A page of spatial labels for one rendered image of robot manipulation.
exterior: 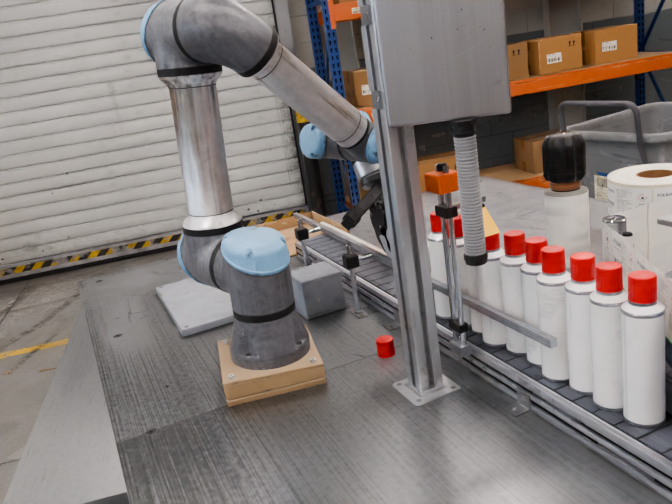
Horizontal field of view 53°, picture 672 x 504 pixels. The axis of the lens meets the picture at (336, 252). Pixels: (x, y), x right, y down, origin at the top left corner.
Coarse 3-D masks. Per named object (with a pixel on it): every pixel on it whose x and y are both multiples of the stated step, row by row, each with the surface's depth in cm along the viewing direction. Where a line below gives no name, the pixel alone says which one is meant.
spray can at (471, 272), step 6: (468, 270) 118; (474, 270) 117; (468, 276) 118; (474, 276) 117; (468, 282) 119; (474, 282) 117; (468, 288) 119; (474, 288) 118; (474, 294) 118; (474, 312) 120; (474, 318) 120; (480, 318) 119; (474, 324) 121; (480, 324) 120; (474, 330) 121; (480, 330) 120
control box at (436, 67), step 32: (384, 0) 90; (416, 0) 90; (448, 0) 89; (480, 0) 88; (384, 32) 92; (416, 32) 91; (448, 32) 90; (480, 32) 89; (384, 64) 93; (416, 64) 92; (448, 64) 91; (480, 64) 91; (416, 96) 94; (448, 96) 93; (480, 96) 92
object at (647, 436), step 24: (312, 240) 193; (336, 240) 189; (360, 264) 167; (384, 264) 164; (384, 288) 149; (432, 288) 145; (480, 336) 120; (504, 360) 110; (552, 384) 101; (624, 432) 88; (648, 432) 87
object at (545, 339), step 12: (300, 216) 188; (324, 228) 172; (348, 240) 159; (372, 252) 148; (444, 288) 122; (468, 300) 115; (480, 312) 113; (492, 312) 109; (504, 324) 107; (516, 324) 104; (528, 336) 102; (540, 336) 99; (552, 336) 98
